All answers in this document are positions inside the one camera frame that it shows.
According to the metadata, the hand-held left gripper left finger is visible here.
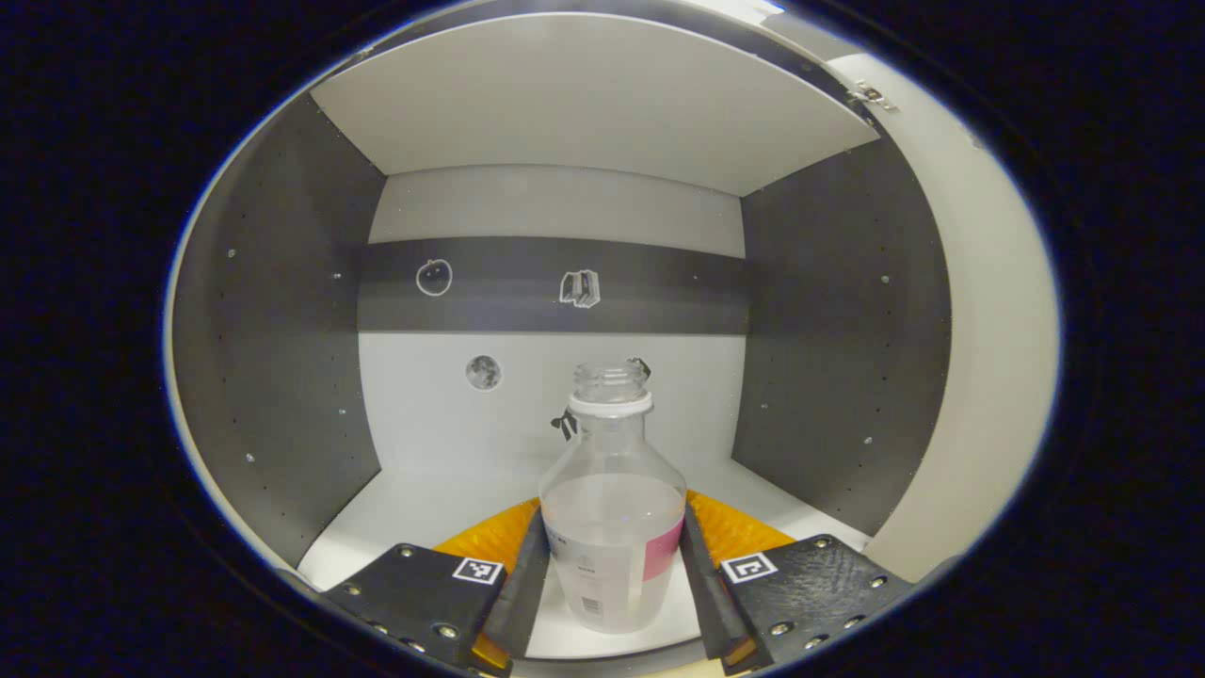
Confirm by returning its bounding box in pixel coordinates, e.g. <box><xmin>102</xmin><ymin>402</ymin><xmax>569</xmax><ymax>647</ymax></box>
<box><xmin>320</xmin><ymin>497</ymin><xmax>552</xmax><ymax>677</ymax></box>

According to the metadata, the clear plastic bottle pink label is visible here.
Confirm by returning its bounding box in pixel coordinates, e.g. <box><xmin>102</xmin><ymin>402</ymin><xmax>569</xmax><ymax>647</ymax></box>
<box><xmin>538</xmin><ymin>361</ymin><xmax>688</xmax><ymax>635</ymax></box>

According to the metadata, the grey white cabinet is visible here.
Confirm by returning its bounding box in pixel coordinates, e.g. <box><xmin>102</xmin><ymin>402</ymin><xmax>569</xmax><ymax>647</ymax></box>
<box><xmin>168</xmin><ymin>0</ymin><xmax>952</xmax><ymax>660</ymax></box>

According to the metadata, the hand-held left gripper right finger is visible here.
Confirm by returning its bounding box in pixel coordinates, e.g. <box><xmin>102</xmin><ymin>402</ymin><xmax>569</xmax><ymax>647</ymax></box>
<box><xmin>680</xmin><ymin>490</ymin><xmax>914</xmax><ymax>676</ymax></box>

